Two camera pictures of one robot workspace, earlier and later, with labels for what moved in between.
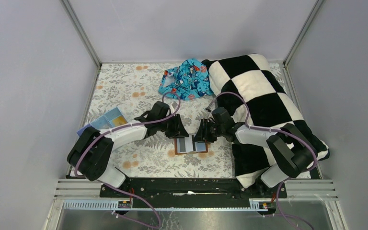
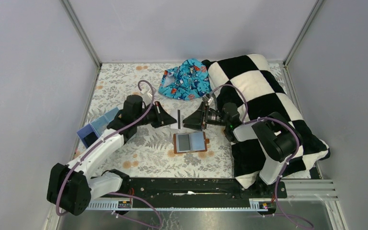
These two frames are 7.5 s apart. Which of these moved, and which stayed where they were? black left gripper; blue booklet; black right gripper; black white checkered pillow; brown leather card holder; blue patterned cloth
Moved: black left gripper; black right gripper
Stayed: blue patterned cloth; black white checkered pillow; blue booklet; brown leather card holder
